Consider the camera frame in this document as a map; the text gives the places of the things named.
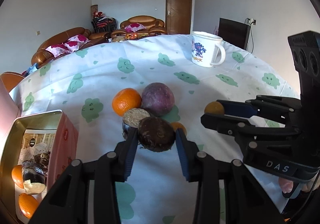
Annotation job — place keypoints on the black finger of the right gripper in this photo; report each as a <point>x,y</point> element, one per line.
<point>230,125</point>

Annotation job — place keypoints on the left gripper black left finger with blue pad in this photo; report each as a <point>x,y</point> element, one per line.
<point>67,199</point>

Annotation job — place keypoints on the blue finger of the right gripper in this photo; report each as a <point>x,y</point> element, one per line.
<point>238,109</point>

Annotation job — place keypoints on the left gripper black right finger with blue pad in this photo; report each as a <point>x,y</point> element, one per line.
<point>227,187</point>

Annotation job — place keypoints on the small yellow longan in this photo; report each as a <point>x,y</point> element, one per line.
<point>215,108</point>

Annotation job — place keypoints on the large orange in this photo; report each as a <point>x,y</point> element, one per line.
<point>27,204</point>

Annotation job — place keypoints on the small mandarin orange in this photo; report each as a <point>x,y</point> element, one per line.
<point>16,175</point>

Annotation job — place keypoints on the dark brown water chestnut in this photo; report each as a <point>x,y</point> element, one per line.
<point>156,134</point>

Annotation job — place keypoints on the purple passion fruit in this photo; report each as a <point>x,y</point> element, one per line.
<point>158,99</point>

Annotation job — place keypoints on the mandarin orange back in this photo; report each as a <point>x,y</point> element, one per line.
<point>126,99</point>

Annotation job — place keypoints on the person's right hand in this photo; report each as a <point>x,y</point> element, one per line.
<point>287,185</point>

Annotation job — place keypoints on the pink metal tin box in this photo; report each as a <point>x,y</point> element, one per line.
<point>49,139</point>

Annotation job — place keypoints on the black television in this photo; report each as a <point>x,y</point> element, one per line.
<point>233,32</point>

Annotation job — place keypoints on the white mug blue print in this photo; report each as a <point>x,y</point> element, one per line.
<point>206,49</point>

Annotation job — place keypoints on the white tablecloth green clouds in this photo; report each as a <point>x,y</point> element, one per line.
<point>84,84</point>

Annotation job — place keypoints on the pink electric kettle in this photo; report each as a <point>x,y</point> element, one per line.
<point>9,111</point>

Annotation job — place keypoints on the brown wooden door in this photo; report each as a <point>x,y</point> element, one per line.
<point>178,16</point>

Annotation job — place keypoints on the wooden coffee table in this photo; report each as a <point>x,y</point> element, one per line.
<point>127,37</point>

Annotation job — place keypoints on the brown leather armchair sofa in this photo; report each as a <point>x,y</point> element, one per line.
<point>153,25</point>

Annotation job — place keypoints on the pink floral pillow armchair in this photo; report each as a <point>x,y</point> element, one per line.
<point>134,27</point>

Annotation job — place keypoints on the orange leather stool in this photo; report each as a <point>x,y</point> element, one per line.
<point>11,79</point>

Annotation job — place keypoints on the pink floral pillow left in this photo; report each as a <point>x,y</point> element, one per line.
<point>72,45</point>

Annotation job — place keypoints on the brown leather long sofa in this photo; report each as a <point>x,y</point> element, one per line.
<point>43,56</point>

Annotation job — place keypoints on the stacked black chairs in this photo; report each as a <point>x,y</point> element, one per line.
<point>102,23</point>

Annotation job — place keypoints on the black depth camera box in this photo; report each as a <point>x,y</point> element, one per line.
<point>305,52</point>

